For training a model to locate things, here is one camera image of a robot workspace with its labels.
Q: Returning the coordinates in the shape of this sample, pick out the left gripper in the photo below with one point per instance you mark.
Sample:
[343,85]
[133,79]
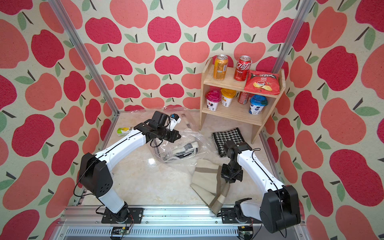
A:
[174,137]

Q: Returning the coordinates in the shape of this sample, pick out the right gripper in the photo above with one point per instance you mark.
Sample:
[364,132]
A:
[226,176]

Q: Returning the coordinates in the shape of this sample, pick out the black white houndstooth scarf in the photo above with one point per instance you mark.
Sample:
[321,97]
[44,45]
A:
[220,138]

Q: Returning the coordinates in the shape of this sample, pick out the clear plastic vacuum bag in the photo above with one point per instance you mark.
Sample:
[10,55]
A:
[189,131]

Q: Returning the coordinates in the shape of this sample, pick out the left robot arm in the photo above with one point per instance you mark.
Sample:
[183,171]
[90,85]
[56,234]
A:
[95,170]

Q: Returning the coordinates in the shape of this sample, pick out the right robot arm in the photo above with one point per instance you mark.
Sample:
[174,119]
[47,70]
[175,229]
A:
[279,209]

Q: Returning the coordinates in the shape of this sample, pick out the grey white folded scarf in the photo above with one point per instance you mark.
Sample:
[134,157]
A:
[182,151]

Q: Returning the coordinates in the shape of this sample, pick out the red chips bag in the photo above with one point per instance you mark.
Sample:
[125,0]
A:
[262,83]

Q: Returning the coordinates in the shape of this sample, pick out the green white drink carton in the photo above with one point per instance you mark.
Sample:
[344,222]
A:
[124,131]

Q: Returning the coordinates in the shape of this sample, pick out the pink lid cup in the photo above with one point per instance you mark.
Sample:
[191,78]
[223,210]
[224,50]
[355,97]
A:
[213,98]

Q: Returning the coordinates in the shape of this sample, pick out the wooden two-tier shelf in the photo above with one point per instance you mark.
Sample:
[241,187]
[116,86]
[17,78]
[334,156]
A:
[236,111]

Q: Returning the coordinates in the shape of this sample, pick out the blue lid cup on shelf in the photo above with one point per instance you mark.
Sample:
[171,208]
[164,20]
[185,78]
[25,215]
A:
[257,104]

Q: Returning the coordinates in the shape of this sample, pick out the red can lower shelf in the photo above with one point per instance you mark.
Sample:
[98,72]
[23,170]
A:
[243,98]

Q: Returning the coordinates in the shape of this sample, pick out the yellow lid cup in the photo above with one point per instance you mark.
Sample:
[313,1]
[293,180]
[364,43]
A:
[227,96]

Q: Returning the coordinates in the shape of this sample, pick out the orange drink can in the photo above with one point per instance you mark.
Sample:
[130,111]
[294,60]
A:
[220,67]

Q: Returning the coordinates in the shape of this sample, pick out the red cola can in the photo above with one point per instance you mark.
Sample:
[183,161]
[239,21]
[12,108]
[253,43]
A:
[242,68]

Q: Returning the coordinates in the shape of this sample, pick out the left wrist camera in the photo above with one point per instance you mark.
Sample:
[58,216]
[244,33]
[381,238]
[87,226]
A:
[174,120]

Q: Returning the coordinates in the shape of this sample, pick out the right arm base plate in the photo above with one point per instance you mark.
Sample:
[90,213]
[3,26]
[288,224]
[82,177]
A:
[228,215]

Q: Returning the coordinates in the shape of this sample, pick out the left aluminium corner post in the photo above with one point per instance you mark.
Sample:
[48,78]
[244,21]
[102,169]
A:
[70,29]

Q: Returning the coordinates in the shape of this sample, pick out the aluminium corner post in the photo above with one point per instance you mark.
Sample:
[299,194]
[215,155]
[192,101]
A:
[301,16]
[70,29]

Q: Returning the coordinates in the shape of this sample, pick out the aluminium front rail frame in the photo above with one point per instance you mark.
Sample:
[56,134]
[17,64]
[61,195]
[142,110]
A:
[175,222]

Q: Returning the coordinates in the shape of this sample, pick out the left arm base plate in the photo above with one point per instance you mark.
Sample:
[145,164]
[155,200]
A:
[124,216]

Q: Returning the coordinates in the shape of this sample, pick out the right aluminium corner post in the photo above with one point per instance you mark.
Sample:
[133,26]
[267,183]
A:
[301,16]

